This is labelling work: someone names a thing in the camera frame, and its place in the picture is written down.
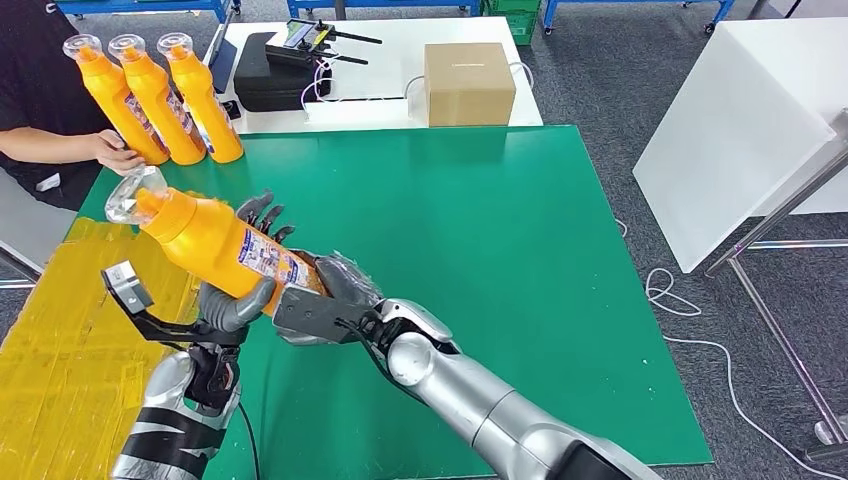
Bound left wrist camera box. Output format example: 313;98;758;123
101;260;155;316

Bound blue metal rack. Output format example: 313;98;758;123
541;0;737;34
56;0;243;24
286;0;484;20

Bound green plastic crate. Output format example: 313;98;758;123
483;0;541;46

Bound person's right hand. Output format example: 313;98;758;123
91;129;147;178

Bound orange detergent bottle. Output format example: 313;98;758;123
62;33;171;167
107;33;207;167
156;32;245;165
104;165;331;318

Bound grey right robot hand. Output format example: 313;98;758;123
291;248;386;313

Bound black remote controller with antennas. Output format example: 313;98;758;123
264;18;384;68

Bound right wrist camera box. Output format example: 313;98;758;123
272;284;382;347

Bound green table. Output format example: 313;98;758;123
69;124;713;480

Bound yellow tape sheet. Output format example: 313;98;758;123
0;190;213;480

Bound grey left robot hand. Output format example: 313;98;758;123
196;190;297;335

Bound person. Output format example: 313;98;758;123
0;0;147;213

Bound dark tablet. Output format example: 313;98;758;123
208;9;240;95

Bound black carrying case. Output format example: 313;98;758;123
233;31;333;113

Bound cardboard box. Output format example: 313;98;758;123
423;42;517;128

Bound white floor cable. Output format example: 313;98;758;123
612;218;821;480

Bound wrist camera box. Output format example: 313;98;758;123
272;284;382;347
101;260;155;316

